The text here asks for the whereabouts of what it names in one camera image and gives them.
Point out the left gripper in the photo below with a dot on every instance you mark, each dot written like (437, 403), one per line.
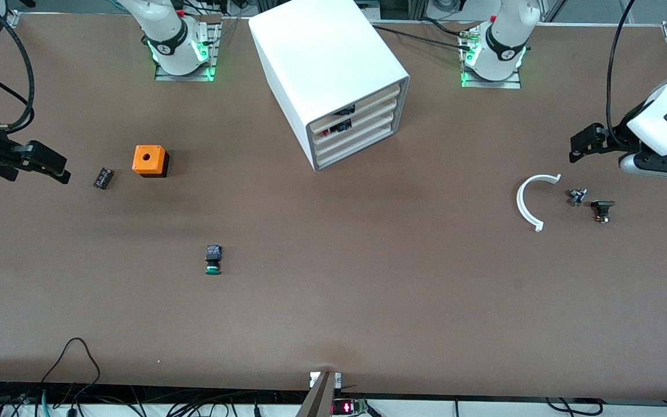
(615, 140)

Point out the small black terminal block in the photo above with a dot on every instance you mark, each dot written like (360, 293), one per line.
(103, 178)

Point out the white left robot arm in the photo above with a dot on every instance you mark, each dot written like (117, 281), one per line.
(495, 35)

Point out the white semicircular plastic clamp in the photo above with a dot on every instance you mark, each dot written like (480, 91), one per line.
(520, 200)

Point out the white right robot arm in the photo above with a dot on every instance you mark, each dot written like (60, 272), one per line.
(165, 35)

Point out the small metal valve fitting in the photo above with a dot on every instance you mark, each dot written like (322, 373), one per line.
(577, 197)

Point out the metal camera post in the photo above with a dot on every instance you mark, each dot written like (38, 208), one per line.
(319, 399)

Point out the device with red display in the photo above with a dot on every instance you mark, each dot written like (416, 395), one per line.
(348, 408)

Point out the orange box with hole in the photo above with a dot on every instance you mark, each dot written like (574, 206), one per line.
(148, 157)

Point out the green push button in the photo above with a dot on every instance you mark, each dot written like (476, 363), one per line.
(213, 269)

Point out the black switch component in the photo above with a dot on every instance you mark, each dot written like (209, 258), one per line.
(603, 204)

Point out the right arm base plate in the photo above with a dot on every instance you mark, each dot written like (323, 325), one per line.
(186, 77)

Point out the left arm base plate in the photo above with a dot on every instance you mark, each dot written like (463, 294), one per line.
(495, 84)

